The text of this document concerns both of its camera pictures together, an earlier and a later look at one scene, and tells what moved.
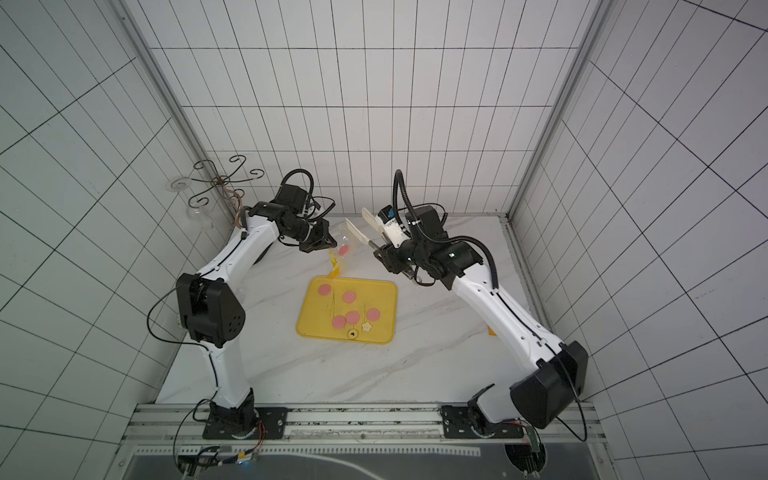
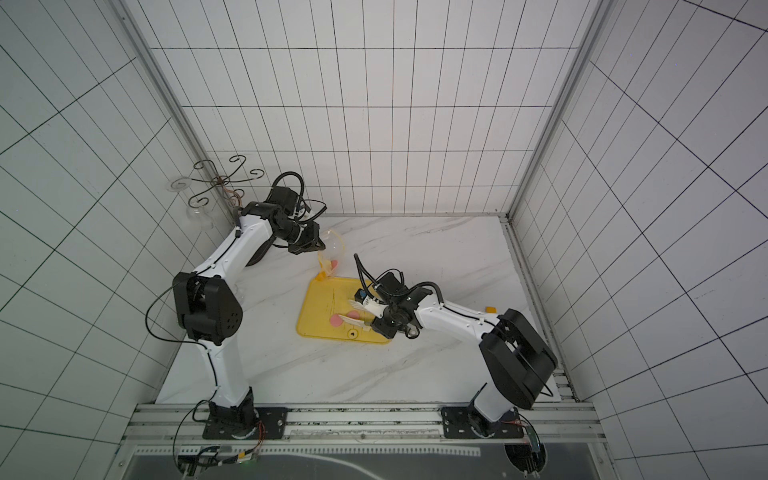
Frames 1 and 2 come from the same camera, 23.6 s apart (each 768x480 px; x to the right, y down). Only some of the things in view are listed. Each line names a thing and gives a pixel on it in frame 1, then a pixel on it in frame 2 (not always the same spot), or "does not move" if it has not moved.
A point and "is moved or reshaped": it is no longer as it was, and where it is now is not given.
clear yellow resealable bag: x=347 y=247 is moved or reshaped
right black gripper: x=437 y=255 -> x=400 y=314
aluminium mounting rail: x=182 y=425 does not move
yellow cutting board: x=359 y=310 does not move
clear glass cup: x=198 y=216 does not move
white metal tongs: x=373 y=222 -> x=370 y=305
